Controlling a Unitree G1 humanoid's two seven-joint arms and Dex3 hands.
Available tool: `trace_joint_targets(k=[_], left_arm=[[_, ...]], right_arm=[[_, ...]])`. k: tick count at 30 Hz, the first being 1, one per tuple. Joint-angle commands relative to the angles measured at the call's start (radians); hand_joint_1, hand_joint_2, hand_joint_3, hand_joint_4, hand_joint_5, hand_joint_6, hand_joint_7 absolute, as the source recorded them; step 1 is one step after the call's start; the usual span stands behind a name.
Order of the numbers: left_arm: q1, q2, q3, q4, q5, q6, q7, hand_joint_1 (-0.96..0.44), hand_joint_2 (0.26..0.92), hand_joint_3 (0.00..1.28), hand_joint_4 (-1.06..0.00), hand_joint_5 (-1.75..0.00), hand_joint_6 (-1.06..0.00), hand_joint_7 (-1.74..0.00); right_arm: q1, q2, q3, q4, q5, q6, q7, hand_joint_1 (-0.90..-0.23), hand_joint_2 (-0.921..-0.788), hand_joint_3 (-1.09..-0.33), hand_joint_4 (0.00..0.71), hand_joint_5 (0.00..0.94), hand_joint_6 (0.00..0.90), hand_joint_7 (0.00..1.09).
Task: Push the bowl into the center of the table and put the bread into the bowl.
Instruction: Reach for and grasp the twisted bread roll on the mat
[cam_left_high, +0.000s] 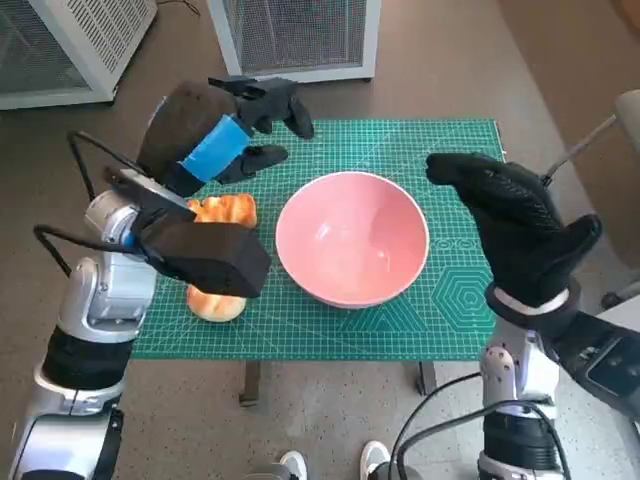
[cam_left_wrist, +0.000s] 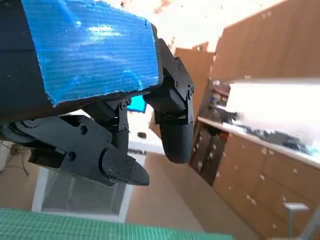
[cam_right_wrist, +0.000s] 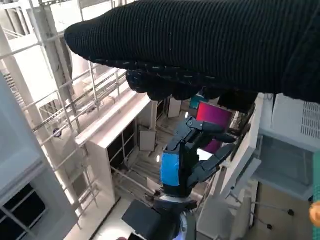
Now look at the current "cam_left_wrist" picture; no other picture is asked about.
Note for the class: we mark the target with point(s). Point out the white mesh cabinet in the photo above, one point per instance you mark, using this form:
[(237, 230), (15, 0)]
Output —
[(75, 197)]

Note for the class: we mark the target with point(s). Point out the brown drawer counter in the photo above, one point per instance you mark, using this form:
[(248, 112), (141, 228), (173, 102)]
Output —
[(250, 170)]

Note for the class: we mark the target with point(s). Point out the green cutting mat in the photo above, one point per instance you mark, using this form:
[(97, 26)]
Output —
[(75, 227)]

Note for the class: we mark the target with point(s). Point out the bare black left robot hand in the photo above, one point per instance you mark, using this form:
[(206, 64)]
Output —
[(95, 55)]

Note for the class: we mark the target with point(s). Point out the dark equipment pile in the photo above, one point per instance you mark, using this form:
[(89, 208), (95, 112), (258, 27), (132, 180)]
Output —
[(275, 136)]

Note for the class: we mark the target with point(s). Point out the brown wall cupboard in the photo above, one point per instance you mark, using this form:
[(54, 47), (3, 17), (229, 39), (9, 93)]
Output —
[(270, 45)]

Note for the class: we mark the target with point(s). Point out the computer monitor cyan screen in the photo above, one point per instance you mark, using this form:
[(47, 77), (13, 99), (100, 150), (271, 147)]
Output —
[(136, 103)]

